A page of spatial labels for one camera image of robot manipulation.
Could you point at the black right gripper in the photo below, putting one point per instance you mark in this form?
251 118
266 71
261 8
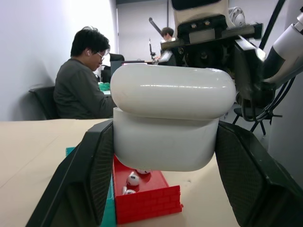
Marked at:
203 50

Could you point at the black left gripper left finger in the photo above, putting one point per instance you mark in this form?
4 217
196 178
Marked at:
82 175

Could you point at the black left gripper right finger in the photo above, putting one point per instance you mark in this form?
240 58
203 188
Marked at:
251 179

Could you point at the white earbud case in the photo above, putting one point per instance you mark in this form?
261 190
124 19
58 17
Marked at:
170 118

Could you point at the teal plastic tray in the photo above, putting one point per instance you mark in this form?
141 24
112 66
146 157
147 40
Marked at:
109 208

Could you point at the white earbud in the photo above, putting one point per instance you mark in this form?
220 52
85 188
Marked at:
129 191
143 171
132 179

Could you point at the red plastic tray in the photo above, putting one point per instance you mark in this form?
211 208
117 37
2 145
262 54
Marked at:
151 201

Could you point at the seated person in grey sweater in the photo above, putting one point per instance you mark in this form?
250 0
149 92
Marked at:
75 92

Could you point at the person with dark hair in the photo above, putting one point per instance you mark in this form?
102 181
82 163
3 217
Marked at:
167 33

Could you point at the dark computer monitor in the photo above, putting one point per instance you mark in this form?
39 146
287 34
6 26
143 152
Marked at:
118 65

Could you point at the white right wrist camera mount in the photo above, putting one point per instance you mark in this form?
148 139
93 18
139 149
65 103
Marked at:
196 11

